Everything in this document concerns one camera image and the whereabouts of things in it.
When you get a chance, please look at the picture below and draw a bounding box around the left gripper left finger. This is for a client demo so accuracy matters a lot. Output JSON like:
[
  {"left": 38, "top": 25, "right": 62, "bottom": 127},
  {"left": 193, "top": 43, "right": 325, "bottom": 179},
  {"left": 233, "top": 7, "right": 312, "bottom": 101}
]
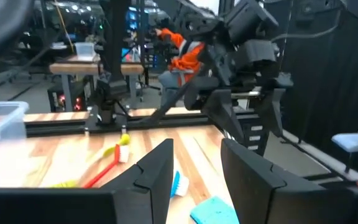
[{"left": 101, "top": 138, "right": 174, "bottom": 224}]

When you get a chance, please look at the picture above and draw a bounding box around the person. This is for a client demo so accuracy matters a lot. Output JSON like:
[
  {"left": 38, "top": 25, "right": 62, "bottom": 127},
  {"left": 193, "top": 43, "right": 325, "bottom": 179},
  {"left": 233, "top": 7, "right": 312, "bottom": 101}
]
[{"left": 155, "top": 27, "right": 206, "bottom": 108}]

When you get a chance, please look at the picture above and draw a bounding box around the blue dish brush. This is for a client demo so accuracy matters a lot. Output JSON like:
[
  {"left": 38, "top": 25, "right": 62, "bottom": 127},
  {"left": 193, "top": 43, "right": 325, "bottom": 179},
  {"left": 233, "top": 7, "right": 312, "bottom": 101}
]
[{"left": 169, "top": 170, "right": 190, "bottom": 198}]

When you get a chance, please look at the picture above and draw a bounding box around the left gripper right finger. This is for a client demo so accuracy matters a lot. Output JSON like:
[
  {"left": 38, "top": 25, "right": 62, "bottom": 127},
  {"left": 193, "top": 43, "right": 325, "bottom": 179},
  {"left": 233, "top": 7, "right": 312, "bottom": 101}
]
[{"left": 221, "top": 138, "right": 291, "bottom": 224}]

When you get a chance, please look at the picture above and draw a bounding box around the black curtain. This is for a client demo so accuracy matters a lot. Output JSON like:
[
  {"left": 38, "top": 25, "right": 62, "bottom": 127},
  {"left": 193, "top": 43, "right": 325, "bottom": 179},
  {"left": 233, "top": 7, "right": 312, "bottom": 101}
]
[{"left": 272, "top": 0, "right": 358, "bottom": 178}]

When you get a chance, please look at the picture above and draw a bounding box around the black box with white labels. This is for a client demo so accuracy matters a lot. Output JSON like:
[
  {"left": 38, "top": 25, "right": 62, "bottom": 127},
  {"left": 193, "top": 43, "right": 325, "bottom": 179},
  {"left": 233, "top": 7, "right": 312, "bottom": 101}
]
[{"left": 236, "top": 116, "right": 272, "bottom": 157}]

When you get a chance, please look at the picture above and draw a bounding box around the wooden background table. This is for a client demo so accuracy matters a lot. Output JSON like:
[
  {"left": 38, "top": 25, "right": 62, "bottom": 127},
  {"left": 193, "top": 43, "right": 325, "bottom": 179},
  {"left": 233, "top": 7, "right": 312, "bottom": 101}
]
[{"left": 48, "top": 54, "right": 145, "bottom": 110}]

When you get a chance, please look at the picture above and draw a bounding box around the clear box on background table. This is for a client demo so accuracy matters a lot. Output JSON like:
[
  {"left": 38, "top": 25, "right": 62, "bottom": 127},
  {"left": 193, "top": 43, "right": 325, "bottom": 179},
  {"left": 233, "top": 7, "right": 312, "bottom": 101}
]
[{"left": 74, "top": 42, "right": 96, "bottom": 62}]

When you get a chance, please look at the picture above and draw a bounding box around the short red dish brush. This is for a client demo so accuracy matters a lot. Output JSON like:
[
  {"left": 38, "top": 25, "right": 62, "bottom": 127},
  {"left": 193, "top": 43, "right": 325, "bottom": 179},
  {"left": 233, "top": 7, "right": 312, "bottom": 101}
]
[{"left": 83, "top": 144, "right": 131, "bottom": 189}]

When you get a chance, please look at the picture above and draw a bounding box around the yellow-green dish brush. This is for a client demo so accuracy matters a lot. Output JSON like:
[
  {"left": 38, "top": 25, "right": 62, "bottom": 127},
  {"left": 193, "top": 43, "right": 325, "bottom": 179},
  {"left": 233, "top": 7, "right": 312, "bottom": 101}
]
[{"left": 50, "top": 133, "right": 132, "bottom": 189}]

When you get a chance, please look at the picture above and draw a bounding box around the clear plastic storage bin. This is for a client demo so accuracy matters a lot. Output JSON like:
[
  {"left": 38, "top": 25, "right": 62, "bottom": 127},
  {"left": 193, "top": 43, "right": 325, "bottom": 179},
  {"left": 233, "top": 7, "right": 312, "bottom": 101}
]
[{"left": 0, "top": 101, "right": 30, "bottom": 142}]

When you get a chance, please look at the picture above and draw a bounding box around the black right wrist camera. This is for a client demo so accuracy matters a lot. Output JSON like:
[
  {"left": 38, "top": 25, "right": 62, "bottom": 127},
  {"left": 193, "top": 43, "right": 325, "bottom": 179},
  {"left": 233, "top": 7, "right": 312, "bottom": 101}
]
[{"left": 224, "top": 0, "right": 280, "bottom": 44}]

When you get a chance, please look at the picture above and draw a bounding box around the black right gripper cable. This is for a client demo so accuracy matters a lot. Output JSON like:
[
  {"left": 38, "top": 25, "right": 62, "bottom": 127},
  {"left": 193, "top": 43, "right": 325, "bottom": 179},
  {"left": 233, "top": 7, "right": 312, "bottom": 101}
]
[{"left": 272, "top": 24, "right": 342, "bottom": 44}]

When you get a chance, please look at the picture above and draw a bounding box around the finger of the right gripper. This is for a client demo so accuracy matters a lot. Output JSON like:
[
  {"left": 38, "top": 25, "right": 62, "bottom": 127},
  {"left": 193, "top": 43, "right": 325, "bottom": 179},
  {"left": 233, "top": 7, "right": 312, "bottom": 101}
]
[
  {"left": 184, "top": 77, "right": 245, "bottom": 144},
  {"left": 255, "top": 81, "right": 294, "bottom": 138}
]

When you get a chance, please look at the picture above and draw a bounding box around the computer with red lights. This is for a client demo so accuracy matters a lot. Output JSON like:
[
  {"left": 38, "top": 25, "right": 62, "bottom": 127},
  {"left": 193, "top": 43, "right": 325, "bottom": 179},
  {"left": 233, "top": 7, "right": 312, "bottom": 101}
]
[{"left": 47, "top": 81, "right": 86, "bottom": 113}]

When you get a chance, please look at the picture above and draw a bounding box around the blue computer monitor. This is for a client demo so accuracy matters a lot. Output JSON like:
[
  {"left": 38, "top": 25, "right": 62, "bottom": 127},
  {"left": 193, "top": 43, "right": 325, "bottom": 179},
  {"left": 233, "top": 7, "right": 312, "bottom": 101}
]
[{"left": 125, "top": 7, "right": 143, "bottom": 32}]

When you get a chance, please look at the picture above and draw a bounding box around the grey chair armrest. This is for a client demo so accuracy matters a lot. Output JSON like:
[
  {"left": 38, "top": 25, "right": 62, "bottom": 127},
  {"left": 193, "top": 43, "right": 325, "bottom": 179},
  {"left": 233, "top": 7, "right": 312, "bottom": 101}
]
[{"left": 332, "top": 133, "right": 358, "bottom": 180}]

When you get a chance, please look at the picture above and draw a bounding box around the blue kitchen sponge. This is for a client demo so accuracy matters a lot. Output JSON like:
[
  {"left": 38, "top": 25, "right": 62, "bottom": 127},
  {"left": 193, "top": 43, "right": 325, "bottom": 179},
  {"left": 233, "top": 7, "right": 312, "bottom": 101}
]
[{"left": 190, "top": 195, "right": 241, "bottom": 224}]

